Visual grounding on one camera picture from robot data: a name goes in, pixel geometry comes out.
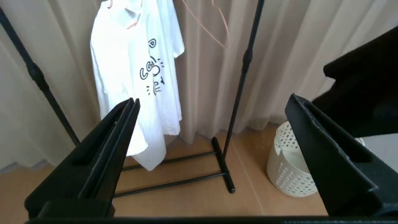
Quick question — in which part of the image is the black clothes rack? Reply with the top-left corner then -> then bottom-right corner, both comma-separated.
0,0 -> 266,198

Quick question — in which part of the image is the white laundry basket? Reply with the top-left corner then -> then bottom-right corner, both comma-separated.
266,120 -> 366,198

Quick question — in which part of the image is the pink clothes hanger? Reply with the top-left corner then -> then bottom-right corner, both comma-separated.
107,0 -> 141,31
181,0 -> 230,50

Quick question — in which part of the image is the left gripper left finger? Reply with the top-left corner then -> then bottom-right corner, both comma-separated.
24,98 -> 141,218

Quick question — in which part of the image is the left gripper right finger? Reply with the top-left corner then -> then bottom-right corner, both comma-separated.
285,94 -> 398,217

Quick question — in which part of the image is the black garment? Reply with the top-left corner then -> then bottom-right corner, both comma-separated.
312,26 -> 398,139

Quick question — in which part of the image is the white printed shirt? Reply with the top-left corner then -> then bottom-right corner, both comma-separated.
90,0 -> 185,172

